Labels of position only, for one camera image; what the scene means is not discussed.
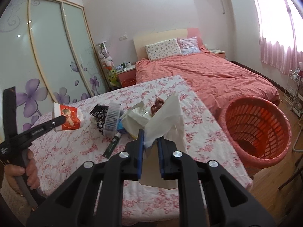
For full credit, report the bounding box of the black green tube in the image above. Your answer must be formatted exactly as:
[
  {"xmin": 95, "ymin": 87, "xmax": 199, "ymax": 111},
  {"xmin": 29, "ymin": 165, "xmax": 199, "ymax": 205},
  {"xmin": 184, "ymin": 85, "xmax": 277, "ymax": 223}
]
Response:
[{"xmin": 103, "ymin": 132, "xmax": 121, "ymax": 158}]

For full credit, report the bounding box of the clear plastic container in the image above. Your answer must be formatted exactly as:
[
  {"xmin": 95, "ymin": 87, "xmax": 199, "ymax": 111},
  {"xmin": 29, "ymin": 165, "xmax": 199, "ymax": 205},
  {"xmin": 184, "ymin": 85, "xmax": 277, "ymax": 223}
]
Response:
[{"xmin": 103, "ymin": 102, "xmax": 121, "ymax": 137}]

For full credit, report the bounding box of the black white floral cloth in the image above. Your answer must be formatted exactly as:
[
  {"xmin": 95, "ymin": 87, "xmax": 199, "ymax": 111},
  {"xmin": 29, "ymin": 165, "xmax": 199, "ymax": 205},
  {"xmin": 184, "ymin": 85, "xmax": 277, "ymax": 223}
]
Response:
[{"xmin": 94, "ymin": 112, "xmax": 107, "ymax": 135}]

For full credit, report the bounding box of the black white checkered mat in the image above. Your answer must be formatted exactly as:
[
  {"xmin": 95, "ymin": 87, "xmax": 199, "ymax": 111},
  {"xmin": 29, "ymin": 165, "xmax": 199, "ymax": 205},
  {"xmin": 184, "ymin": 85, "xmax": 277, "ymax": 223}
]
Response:
[{"xmin": 89, "ymin": 104, "xmax": 108, "ymax": 116}]

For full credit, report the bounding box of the white paper tissue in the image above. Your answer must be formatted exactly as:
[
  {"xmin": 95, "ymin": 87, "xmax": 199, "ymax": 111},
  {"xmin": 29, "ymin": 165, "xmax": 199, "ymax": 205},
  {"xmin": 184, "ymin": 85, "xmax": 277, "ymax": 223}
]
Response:
[{"xmin": 121, "ymin": 92, "xmax": 187, "ymax": 190}]

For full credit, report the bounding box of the brown plaid cloth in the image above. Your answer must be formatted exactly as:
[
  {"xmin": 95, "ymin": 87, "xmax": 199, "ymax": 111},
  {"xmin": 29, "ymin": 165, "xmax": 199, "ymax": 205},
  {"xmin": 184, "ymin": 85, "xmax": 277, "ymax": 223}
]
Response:
[{"xmin": 151, "ymin": 97, "xmax": 165, "ymax": 116}]

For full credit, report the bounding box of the person's left hand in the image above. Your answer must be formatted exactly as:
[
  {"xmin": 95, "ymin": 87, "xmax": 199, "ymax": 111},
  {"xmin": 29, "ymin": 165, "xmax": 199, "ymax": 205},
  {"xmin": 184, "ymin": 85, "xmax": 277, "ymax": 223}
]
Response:
[{"xmin": 4, "ymin": 150, "xmax": 40, "ymax": 194}]

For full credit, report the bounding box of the pink floral table cloth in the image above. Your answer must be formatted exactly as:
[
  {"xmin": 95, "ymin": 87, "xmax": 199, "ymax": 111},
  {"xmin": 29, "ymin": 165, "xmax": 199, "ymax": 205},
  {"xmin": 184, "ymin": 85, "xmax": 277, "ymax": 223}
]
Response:
[{"xmin": 28, "ymin": 75, "xmax": 253, "ymax": 225}]

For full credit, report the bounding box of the red plastic laundry basket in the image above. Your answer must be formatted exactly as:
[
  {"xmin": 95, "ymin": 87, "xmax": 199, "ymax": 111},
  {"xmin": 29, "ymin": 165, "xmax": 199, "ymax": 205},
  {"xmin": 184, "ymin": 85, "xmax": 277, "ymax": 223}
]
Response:
[{"xmin": 218, "ymin": 96, "xmax": 292, "ymax": 175}]

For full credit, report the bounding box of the floral glass sliding wardrobe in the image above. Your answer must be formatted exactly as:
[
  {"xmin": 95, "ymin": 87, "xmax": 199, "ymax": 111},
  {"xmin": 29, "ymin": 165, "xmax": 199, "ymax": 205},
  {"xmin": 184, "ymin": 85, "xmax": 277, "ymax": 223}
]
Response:
[{"xmin": 1, "ymin": 0, "xmax": 108, "ymax": 132}]

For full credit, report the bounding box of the clear tube of plush toys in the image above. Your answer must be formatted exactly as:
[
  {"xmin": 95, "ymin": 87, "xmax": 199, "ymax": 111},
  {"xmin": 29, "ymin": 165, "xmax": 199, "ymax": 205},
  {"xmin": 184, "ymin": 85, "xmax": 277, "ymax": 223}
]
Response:
[{"xmin": 96, "ymin": 43, "xmax": 120, "ymax": 89}]

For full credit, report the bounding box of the salmon pink bed duvet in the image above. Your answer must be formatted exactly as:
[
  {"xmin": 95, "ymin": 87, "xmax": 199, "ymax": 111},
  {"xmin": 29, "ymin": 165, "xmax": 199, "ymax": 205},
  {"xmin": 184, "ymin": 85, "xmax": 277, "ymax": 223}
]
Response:
[{"xmin": 136, "ymin": 49, "xmax": 280, "ymax": 118}]

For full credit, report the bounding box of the pink left nightstand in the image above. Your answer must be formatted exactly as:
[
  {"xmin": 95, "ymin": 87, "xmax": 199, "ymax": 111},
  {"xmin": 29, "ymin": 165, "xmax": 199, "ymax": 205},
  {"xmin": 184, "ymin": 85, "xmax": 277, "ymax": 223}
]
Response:
[{"xmin": 117, "ymin": 65, "xmax": 136, "ymax": 88}]

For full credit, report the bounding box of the pink nightstand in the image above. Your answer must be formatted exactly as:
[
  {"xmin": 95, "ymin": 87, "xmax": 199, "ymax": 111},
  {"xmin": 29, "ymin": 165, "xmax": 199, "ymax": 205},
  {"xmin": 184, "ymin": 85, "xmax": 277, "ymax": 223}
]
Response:
[
  {"xmin": 209, "ymin": 49, "xmax": 226, "ymax": 58},
  {"xmin": 117, "ymin": 65, "xmax": 136, "ymax": 88}
]

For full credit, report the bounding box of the pink right nightstand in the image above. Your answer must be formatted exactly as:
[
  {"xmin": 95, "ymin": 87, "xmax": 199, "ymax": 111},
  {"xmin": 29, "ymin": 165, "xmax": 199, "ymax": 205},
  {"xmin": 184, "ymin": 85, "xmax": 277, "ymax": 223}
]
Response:
[{"xmin": 209, "ymin": 49, "xmax": 226, "ymax": 58}]

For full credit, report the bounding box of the beige pink headboard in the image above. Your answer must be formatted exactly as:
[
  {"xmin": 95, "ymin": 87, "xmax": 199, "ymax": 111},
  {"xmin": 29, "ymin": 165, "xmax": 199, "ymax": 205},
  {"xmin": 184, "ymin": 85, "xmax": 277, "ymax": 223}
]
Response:
[{"xmin": 133, "ymin": 28, "xmax": 203, "ymax": 61}]

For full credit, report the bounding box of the pink striped pillow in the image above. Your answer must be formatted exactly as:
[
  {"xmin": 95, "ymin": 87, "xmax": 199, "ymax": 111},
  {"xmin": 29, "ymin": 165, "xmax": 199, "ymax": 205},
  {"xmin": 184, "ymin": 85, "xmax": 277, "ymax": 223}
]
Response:
[{"xmin": 177, "ymin": 36, "xmax": 201, "ymax": 55}]

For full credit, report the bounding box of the floral white pillow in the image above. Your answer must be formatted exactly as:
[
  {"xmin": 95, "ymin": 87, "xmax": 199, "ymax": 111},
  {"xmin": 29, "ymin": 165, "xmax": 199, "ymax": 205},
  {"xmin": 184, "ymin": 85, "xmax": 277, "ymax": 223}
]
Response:
[{"xmin": 144, "ymin": 38, "xmax": 182, "ymax": 61}]

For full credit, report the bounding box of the pink window curtain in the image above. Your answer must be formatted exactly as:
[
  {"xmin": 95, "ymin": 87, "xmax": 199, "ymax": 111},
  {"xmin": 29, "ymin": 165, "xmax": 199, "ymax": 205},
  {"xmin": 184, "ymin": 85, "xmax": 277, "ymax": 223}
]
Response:
[{"xmin": 254, "ymin": 0, "xmax": 302, "ymax": 74}]

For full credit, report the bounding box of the white wire rack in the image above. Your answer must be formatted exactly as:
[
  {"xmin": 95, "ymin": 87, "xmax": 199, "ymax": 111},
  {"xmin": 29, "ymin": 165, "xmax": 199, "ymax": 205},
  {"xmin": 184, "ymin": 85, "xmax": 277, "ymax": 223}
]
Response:
[{"xmin": 283, "ymin": 68, "xmax": 303, "ymax": 118}]

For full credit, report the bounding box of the wall power socket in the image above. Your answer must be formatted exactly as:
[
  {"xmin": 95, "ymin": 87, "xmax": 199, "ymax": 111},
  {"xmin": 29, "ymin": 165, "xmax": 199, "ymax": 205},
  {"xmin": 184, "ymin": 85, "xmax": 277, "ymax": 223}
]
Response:
[{"xmin": 119, "ymin": 35, "xmax": 127, "ymax": 40}]

